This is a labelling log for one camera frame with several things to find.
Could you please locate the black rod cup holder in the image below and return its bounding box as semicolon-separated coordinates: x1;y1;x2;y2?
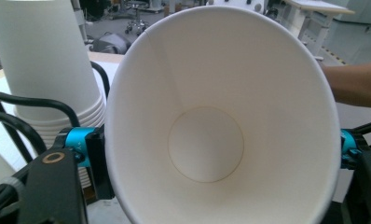
0;60;112;164

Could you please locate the stack of white paper cups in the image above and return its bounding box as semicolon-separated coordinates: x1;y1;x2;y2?
0;0;107;190

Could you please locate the grey bag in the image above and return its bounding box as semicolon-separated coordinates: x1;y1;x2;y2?
89;32;133;56

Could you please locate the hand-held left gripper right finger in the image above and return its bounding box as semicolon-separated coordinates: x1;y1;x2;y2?
339;128;364;171

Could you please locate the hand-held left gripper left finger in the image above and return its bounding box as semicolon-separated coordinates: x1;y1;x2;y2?
53;124;116;201

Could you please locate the office swivel chair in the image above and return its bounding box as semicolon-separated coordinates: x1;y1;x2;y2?
123;0;151;36

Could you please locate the single white paper cup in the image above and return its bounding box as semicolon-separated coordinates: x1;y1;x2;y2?
103;5;342;224

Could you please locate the white desk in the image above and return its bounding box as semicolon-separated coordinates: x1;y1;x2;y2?
281;0;356;62

